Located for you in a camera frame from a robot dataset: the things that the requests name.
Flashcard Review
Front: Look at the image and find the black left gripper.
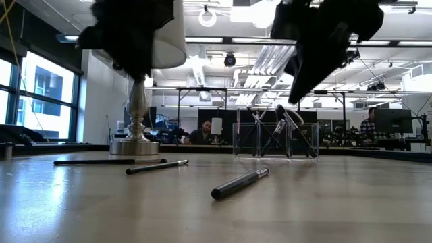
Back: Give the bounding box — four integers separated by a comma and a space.
76, 0, 176, 82

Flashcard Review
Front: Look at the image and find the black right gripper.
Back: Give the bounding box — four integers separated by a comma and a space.
269, 0, 385, 105

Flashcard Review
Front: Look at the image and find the thick grey-tipped makeup brush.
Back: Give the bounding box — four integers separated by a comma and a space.
274, 103, 318, 159

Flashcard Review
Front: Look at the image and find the large fluffy powder brush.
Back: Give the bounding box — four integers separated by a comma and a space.
259, 110, 305, 158

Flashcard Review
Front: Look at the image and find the thin black makeup brush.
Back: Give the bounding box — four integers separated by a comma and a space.
235, 106, 270, 157
247, 106, 290, 159

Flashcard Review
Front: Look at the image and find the round dark-tipped makeup brush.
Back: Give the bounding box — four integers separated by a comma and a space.
125, 159, 190, 176

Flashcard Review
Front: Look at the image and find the flat-tipped wide-ferrule brush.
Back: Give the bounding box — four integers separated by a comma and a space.
211, 167, 271, 200

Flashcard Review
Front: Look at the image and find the black ceiling spotlight cluster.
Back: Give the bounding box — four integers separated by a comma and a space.
340, 47, 361, 68

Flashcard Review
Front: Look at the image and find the silver table lamp white shade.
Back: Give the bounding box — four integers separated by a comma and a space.
90, 0, 187, 156

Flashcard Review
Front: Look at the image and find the clear acrylic organizer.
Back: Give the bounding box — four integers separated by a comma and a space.
232, 121, 320, 161

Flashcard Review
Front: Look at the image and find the person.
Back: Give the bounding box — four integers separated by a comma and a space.
358, 107, 383, 145
183, 119, 217, 146

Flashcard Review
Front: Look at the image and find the large window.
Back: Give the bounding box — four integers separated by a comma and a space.
0, 50, 80, 142

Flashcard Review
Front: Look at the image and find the black partition panel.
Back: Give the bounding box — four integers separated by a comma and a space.
197, 109, 319, 146

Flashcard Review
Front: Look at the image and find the black desk monitor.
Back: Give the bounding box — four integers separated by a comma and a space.
373, 107, 414, 134

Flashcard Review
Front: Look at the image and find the white rectangular object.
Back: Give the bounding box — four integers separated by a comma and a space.
211, 117, 223, 136

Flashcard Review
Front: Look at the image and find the black metal frame rig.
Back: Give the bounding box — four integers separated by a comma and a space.
175, 86, 229, 146
296, 89, 348, 136

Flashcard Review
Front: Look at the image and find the black dome camera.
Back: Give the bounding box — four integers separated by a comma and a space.
223, 53, 237, 68

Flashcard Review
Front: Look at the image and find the white ring light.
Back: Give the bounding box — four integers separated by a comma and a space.
198, 7, 218, 28

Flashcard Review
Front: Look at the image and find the small grey post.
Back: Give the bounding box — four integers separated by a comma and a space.
2, 141, 14, 160

